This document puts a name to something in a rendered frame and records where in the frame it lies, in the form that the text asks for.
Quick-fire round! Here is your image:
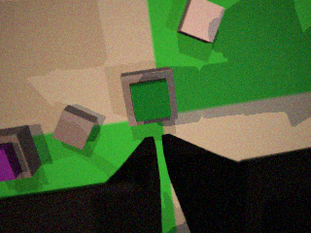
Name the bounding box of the grey cube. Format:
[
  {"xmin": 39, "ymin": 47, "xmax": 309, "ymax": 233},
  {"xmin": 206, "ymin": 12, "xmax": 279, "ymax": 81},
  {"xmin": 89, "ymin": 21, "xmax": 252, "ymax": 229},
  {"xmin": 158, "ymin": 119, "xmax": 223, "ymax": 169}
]
[{"xmin": 52, "ymin": 105, "xmax": 97, "ymax": 150}]

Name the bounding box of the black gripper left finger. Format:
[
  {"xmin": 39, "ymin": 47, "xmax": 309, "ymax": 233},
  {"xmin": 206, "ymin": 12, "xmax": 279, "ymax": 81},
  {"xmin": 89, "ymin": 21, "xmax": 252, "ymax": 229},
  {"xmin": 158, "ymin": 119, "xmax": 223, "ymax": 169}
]
[{"xmin": 0, "ymin": 136, "xmax": 162, "ymax": 233}]

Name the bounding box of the green button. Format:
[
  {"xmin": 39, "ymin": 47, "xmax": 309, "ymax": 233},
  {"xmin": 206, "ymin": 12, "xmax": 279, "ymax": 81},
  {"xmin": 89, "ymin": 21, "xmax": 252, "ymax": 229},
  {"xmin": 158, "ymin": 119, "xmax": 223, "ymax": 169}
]
[{"xmin": 120, "ymin": 66, "xmax": 178, "ymax": 126}]

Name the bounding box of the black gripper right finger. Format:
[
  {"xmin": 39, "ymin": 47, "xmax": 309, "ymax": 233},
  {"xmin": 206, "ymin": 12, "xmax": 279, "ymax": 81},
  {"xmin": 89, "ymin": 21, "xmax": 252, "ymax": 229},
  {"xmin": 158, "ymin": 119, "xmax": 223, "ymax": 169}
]
[{"xmin": 161, "ymin": 134, "xmax": 311, "ymax": 233}]

